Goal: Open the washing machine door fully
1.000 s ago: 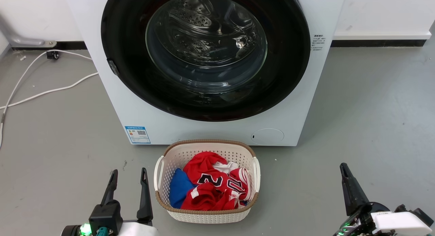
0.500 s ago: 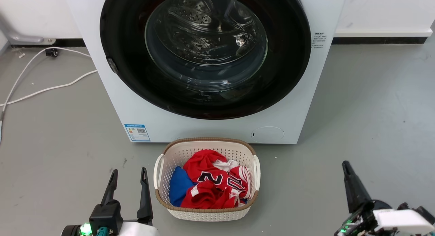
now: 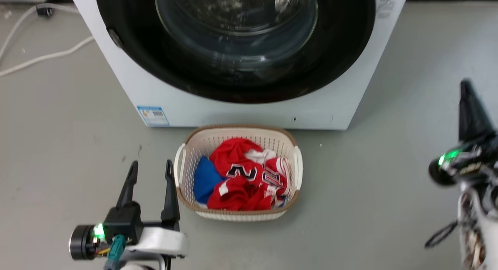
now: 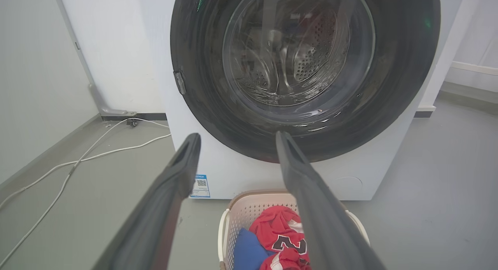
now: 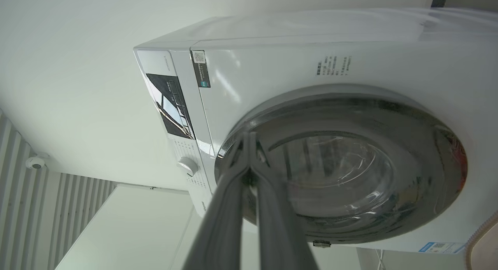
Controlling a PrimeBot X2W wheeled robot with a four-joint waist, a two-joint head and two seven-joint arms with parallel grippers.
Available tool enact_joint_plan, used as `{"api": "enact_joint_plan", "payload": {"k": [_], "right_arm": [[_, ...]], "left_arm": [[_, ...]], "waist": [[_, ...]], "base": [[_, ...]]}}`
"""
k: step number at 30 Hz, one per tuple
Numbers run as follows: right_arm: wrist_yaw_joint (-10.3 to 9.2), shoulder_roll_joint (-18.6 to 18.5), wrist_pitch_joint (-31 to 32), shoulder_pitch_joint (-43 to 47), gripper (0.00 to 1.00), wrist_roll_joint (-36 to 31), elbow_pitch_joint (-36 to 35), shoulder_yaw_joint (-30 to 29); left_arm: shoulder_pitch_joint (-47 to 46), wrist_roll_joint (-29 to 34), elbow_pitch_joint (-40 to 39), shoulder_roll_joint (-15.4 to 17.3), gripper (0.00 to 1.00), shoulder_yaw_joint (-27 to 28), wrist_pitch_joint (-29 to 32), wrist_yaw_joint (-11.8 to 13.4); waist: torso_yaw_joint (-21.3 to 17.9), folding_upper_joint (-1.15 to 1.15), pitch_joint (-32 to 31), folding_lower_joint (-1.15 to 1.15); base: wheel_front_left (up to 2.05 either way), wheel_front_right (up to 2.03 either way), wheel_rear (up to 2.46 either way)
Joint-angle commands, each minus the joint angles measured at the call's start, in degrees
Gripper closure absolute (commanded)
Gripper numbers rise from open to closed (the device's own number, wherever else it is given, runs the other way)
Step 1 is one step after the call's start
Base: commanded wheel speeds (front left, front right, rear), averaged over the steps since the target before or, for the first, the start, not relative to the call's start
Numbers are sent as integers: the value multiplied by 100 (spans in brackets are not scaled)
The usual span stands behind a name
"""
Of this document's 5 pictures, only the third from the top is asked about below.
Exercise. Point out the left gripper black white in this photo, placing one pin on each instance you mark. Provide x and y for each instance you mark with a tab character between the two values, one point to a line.
155	241

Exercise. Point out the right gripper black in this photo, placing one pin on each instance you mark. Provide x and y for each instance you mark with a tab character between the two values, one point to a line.
472	161

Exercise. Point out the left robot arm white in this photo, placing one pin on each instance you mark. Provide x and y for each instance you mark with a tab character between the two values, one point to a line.
134	267

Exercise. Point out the white washing machine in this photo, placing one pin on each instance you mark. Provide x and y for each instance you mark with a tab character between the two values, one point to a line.
253	114

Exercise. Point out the black round washing machine door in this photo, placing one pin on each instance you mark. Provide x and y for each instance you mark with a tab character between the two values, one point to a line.
136	52

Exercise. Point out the blue cloth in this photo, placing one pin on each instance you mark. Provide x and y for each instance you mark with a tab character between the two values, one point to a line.
205	178

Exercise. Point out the cream plastic laundry basket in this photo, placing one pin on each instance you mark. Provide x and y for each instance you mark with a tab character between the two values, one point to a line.
202	139

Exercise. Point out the blue energy label sticker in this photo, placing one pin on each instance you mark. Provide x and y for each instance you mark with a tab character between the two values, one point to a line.
153	116

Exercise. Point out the red sports jersey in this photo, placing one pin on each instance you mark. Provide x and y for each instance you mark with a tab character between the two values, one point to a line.
241	184

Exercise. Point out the grey printed sticker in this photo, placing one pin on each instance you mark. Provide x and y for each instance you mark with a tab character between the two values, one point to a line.
385	7

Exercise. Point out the black plug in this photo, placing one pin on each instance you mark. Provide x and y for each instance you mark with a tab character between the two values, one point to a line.
44	11

